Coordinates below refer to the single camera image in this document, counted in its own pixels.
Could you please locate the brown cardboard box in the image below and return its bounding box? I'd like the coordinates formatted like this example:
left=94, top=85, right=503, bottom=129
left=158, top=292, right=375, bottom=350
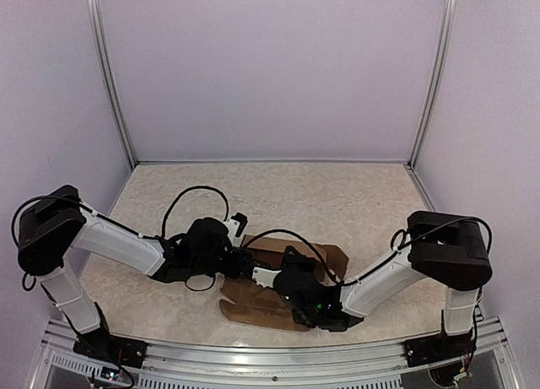
left=219, top=235, right=363, bottom=332

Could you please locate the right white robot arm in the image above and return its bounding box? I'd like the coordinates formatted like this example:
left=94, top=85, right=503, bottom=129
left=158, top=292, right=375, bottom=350
left=272, top=211, right=493, bottom=359

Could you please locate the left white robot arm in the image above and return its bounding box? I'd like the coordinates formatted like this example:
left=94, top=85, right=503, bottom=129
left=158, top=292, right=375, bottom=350
left=11, top=185, right=253, bottom=359

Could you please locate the small circuit board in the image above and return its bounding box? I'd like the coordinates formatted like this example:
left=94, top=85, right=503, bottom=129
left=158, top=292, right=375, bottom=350
left=88, top=366, right=121, bottom=384

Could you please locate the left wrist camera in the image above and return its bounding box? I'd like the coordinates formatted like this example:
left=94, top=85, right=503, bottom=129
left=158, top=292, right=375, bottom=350
left=224, top=213, right=248, bottom=246

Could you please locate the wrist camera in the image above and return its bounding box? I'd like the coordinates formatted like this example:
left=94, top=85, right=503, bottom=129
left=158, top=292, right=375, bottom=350
left=251, top=267, right=281, bottom=289
left=224, top=213, right=248, bottom=246

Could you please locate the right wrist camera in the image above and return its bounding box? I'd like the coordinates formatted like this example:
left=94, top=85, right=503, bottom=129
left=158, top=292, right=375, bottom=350
left=251, top=267, right=281, bottom=289

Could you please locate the front aluminium frame rail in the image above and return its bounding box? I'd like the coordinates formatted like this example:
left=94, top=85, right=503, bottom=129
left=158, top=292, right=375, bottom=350
left=27, top=318, right=524, bottom=388

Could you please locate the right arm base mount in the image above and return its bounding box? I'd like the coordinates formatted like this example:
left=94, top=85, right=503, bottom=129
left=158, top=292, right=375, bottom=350
left=402, top=311, right=478, bottom=367

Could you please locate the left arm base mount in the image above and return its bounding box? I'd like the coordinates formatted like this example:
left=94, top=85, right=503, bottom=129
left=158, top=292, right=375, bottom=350
left=67, top=303, right=149, bottom=369

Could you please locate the left aluminium corner post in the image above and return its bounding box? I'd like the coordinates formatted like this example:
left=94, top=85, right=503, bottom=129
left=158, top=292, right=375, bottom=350
left=86, top=0, right=138, bottom=170

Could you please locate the aluminium corner post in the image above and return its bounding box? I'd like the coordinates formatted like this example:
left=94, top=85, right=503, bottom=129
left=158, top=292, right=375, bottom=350
left=408, top=0, right=457, bottom=172
left=86, top=0, right=138, bottom=170

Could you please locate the right aluminium corner post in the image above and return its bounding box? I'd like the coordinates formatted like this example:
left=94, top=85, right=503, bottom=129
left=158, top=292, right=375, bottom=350
left=408, top=0, right=457, bottom=172

